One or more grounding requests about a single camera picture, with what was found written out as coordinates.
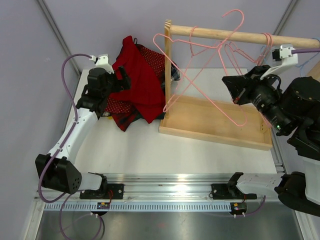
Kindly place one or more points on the aluminium mounting rail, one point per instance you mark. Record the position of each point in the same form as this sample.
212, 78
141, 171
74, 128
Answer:
173, 193

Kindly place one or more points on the wooden clothes rack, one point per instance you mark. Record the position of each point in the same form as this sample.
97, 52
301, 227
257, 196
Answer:
214, 118

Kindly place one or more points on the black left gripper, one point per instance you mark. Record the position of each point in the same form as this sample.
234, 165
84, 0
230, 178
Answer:
124, 84

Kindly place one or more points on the navy white plaid skirt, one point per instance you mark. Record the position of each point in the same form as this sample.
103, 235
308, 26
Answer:
175, 72

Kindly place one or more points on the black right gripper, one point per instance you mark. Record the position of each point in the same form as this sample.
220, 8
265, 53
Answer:
251, 80

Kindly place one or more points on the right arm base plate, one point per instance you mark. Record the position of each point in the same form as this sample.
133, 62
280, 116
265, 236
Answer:
221, 191

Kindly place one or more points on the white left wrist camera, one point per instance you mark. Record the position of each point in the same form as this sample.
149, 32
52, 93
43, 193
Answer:
102, 61

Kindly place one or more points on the red black plaid skirt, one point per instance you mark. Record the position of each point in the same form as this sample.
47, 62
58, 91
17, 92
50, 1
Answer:
123, 120

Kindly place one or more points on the red polka dot skirt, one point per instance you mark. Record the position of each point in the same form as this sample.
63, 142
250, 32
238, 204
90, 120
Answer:
157, 62

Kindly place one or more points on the light blue wire hanger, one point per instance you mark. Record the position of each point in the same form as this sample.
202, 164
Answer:
302, 65

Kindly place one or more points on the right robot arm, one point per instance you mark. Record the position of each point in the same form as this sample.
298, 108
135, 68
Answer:
294, 112

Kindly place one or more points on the plain red skirt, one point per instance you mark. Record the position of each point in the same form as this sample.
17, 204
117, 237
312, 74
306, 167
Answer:
145, 93

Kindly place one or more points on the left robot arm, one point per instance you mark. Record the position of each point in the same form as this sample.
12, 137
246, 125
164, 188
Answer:
56, 169

